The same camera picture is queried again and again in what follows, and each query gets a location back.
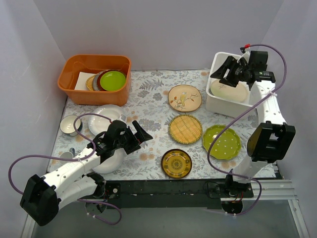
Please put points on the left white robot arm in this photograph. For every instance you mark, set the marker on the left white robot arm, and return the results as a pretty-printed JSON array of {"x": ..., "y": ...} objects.
[{"x": 44, "y": 196}]

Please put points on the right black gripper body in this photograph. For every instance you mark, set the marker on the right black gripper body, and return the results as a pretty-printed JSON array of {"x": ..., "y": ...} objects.
[{"x": 234, "y": 73}]

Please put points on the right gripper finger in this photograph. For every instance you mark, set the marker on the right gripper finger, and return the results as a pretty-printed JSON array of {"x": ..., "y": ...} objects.
[
  {"x": 225, "y": 69},
  {"x": 231, "y": 79}
]

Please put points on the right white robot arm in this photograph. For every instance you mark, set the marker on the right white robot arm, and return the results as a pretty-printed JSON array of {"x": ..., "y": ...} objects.
[{"x": 273, "y": 136}]

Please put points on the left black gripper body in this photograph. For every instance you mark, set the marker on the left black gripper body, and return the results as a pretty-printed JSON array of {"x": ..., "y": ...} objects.
[{"x": 133, "y": 142}]

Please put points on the woven plate in bin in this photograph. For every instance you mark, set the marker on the woven plate in bin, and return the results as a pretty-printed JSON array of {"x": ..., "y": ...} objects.
[{"x": 89, "y": 83}]

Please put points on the woven bamboo tray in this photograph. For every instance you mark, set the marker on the woven bamboo tray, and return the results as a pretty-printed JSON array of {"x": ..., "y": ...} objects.
[{"x": 185, "y": 129}]

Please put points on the orange plastic bin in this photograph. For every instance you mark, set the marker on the orange plastic bin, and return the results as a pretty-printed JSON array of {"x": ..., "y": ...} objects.
[{"x": 95, "y": 64}]

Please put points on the yellow brown patterned plate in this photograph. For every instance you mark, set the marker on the yellow brown patterned plate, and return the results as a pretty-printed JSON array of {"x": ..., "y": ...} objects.
[{"x": 176, "y": 163}]

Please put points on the white dark-rimmed bowl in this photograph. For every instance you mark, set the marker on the white dark-rimmed bowl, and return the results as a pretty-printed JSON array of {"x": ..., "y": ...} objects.
[{"x": 68, "y": 125}]

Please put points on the small white cup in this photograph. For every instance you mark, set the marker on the small white cup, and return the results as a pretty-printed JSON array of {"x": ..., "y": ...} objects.
[{"x": 67, "y": 155}]

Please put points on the beige bird plate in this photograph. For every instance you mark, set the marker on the beige bird plate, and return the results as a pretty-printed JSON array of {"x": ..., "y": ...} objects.
[{"x": 184, "y": 98}]

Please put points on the white scalloped plate front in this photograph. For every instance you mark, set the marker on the white scalloped plate front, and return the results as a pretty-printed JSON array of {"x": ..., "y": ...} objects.
[{"x": 111, "y": 164}]

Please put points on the beige green leaf plate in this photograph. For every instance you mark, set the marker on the beige green leaf plate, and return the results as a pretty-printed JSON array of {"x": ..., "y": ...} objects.
[{"x": 236, "y": 94}]

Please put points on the white paper sheet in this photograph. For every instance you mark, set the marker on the white paper sheet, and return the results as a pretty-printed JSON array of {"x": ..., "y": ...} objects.
[{"x": 81, "y": 81}]

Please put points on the aluminium frame rail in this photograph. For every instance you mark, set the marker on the aluminium frame rail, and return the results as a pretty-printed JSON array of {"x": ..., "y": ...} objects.
[{"x": 272, "y": 213}]

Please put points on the green polka dot plate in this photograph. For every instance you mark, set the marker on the green polka dot plate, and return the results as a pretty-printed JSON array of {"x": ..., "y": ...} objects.
[{"x": 226, "y": 147}]

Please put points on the white plastic bin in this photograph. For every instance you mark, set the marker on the white plastic bin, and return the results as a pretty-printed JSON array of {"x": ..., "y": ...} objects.
[{"x": 225, "y": 107}]

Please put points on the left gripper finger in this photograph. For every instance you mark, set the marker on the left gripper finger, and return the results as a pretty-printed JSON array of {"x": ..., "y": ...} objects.
[
  {"x": 143, "y": 136},
  {"x": 138, "y": 128}
]

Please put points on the grey plate in bin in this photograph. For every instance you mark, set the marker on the grey plate in bin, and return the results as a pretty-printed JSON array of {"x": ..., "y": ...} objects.
[{"x": 95, "y": 83}]

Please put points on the lime green plate in bin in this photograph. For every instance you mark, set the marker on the lime green plate in bin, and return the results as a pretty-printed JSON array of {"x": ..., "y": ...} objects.
[{"x": 112, "y": 80}]

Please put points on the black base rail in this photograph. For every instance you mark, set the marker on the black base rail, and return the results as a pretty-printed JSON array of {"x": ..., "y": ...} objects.
[{"x": 212, "y": 194}]

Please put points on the floral patterned table mat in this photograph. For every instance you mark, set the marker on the floral patterned table mat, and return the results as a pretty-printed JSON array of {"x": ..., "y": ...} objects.
[{"x": 148, "y": 105}]

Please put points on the dark brown plate in bin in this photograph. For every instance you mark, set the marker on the dark brown plate in bin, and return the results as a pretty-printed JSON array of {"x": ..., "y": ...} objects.
[{"x": 99, "y": 79}]

